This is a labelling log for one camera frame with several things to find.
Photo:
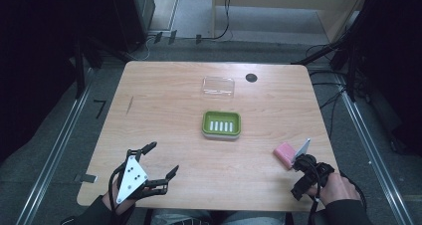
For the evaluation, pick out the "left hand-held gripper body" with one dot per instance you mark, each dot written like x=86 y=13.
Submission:
x=132 y=177

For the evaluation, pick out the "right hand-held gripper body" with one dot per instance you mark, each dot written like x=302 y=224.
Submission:
x=312 y=172

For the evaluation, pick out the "pink soap bar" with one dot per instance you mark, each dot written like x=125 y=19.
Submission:
x=283 y=153

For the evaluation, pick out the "green soap dish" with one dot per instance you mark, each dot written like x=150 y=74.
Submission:
x=221 y=125

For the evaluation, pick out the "person's right hand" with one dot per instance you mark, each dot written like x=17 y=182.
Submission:
x=338 y=188

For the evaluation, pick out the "person's left hand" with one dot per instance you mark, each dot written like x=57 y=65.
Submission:
x=107 y=200

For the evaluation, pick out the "grey tape strip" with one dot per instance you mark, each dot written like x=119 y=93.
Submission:
x=87 y=178

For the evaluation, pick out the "clear plastic lid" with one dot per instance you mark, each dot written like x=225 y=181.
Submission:
x=218 y=86

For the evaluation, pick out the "black metal stand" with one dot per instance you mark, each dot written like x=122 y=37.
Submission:
x=79 y=69

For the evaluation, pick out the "black plug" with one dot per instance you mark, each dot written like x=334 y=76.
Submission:
x=158 y=37
x=172 y=37

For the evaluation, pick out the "black round table grommet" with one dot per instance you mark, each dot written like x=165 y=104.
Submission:
x=251 y=78

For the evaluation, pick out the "black tripod stand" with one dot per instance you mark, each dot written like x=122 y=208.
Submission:
x=331 y=47

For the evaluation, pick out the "black cabinet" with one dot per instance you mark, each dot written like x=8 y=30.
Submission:
x=131 y=16

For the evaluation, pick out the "metal floor rail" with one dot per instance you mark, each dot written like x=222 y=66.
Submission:
x=375 y=155
x=56 y=148

